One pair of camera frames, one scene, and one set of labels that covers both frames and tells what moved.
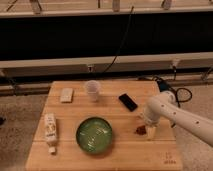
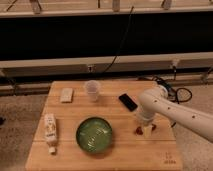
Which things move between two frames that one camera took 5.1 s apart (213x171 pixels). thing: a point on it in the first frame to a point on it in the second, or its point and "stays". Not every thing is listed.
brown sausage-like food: (141, 130) stays
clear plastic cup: (93, 87) stays
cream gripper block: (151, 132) to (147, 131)
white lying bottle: (51, 132) stays
